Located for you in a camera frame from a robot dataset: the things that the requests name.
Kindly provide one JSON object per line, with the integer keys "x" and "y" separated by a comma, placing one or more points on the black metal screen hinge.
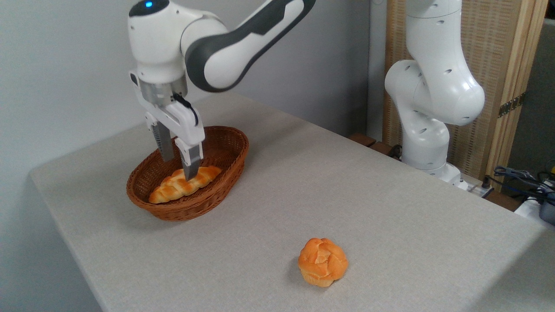
{"x": 511, "y": 105}

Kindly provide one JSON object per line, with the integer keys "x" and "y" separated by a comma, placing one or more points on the wooden rattan folding screen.
{"x": 498, "y": 43}

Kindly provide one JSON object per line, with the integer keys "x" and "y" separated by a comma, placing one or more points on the silver wrist mount cylinder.
{"x": 162, "y": 93}

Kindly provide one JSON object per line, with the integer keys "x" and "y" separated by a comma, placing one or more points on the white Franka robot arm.
{"x": 225, "y": 52}

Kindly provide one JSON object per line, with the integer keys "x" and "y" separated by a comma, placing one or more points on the long braided bread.
{"x": 173, "y": 188}

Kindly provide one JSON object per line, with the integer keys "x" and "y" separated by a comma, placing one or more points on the brown woven wicker basket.
{"x": 217, "y": 147}

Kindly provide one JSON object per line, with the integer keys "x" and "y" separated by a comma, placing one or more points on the brown wooden block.
{"x": 382, "y": 148}

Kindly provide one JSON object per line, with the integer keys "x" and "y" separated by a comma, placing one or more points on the round orange bread bun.
{"x": 323, "y": 262}

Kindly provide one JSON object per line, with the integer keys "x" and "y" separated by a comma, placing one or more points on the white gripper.
{"x": 177, "y": 121}

